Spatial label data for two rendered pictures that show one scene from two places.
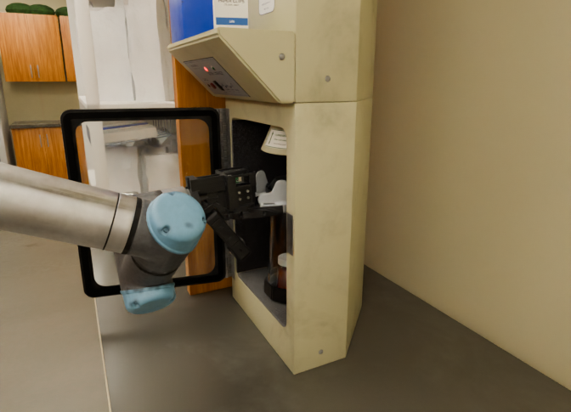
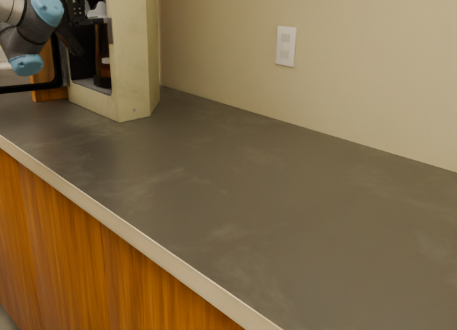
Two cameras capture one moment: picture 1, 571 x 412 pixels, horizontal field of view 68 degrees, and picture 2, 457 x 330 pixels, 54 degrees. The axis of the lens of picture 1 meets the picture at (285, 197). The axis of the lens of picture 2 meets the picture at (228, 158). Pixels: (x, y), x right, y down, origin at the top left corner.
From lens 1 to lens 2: 0.67 m
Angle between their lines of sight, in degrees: 18
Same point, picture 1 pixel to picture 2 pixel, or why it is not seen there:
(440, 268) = (209, 74)
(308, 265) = (122, 51)
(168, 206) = not seen: outside the picture
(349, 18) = not seen: outside the picture
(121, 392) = (9, 134)
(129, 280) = (15, 50)
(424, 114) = not seen: outside the picture
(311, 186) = (120, 0)
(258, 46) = not seen: outside the picture
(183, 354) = (43, 121)
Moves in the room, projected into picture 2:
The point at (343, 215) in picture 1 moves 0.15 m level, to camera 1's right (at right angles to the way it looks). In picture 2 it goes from (141, 21) to (193, 21)
